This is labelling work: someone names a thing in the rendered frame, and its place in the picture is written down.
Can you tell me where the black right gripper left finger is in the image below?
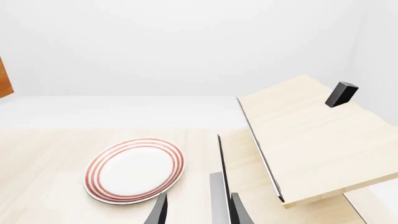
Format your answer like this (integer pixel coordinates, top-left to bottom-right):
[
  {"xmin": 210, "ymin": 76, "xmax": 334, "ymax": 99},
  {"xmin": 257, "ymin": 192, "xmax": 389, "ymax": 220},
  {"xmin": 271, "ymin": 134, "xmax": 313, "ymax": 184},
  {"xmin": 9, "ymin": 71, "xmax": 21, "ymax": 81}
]
[{"xmin": 143, "ymin": 192, "xmax": 169, "ymax": 224}]

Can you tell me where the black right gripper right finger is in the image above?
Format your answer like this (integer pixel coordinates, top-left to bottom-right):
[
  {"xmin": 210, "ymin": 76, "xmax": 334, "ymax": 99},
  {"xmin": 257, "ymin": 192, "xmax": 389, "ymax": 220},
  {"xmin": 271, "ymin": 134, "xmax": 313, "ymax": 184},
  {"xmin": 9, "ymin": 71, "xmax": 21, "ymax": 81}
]
[{"xmin": 230, "ymin": 192, "xmax": 254, "ymax": 224}]

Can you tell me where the wooden cabinet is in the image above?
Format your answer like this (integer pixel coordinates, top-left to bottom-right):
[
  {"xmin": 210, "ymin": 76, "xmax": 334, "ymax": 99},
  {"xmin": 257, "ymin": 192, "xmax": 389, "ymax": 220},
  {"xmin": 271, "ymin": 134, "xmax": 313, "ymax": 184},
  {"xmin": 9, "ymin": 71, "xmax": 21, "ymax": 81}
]
[{"xmin": 0, "ymin": 56, "xmax": 15, "ymax": 99}]

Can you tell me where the grey flat bar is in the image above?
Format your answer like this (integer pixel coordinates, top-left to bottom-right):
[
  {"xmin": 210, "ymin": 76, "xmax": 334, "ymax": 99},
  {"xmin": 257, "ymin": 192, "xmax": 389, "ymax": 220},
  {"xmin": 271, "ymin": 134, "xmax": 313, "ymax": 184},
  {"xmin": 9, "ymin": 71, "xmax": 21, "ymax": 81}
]
[{"xmin": 209, "ymin": 172, "xmax": 231, "ymax": 224}]

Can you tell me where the white plate with red rings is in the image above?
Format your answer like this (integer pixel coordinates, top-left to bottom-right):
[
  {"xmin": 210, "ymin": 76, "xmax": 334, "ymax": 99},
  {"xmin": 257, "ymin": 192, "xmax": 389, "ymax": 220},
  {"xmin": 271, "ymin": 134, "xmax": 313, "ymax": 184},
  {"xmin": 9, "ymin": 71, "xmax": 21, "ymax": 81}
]
[{"xmin": 83, "ymin": 137, "xmax": 185, "ymax": 205}]

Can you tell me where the black block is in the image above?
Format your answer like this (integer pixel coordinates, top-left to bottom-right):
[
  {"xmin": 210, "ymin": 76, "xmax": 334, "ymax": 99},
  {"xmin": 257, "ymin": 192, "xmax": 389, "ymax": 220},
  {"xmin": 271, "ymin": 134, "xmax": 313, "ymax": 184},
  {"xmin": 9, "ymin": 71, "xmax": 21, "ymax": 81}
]
[{"xmin": 324, "ymin": 81, "xmax": 359, "ymax": 108}]

